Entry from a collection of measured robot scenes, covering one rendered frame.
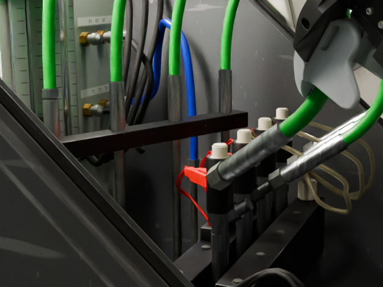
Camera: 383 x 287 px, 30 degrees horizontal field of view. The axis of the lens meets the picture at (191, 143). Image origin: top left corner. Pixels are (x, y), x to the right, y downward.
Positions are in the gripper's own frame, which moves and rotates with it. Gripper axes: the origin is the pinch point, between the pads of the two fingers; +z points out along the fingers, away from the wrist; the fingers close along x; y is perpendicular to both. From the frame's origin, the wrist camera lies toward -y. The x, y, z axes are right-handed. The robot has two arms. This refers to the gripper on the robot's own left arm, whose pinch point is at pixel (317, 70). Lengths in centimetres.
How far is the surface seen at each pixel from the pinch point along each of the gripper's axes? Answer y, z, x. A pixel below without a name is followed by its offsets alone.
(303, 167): -1.3, 22.4, 9.9
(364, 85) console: -27, 65, 65
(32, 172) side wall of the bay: 1.6, -3.9, -24.3
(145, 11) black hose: -35.4, 32.7, 11.6
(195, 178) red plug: -6.1, 24.9, -0.6
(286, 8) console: -27, 31, 30
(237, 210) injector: -0.2, 22.7, 0.2
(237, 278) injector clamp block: 5.5, 25.1, -2.8
